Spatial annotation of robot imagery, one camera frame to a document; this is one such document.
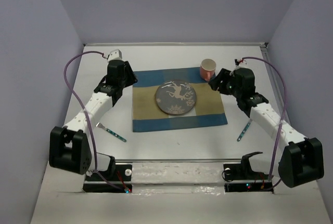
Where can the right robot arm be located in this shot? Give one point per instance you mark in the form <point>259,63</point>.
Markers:
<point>301,158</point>

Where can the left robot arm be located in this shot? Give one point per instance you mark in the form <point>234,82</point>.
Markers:
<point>70,148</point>

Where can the pink cup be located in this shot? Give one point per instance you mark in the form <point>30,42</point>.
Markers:
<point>207,69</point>

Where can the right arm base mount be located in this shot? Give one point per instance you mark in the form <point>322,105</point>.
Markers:
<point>239,177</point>

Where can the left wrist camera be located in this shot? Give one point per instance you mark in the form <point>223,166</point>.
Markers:
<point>113,55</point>

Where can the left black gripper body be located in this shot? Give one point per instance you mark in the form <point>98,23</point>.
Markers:
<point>129,78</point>

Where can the fork with green handle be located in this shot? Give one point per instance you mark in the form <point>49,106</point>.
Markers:
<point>100,125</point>

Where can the spoon with green handle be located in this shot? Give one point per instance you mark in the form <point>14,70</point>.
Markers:
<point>244,130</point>

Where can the grey patterned plate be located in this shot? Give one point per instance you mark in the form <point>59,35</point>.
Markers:
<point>176,97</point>

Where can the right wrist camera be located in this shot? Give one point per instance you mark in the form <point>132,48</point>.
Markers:
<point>240,63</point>

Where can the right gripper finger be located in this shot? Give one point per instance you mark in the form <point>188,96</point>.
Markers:
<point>217,84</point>
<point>223,76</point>

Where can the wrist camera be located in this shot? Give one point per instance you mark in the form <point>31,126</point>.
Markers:
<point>240,63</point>
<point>113,55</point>

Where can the blue beige placemat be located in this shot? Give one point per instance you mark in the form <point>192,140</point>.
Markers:
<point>202,106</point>

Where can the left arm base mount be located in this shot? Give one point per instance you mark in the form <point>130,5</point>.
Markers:
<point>118,182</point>

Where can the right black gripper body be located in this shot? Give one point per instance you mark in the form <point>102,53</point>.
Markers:
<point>231,88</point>

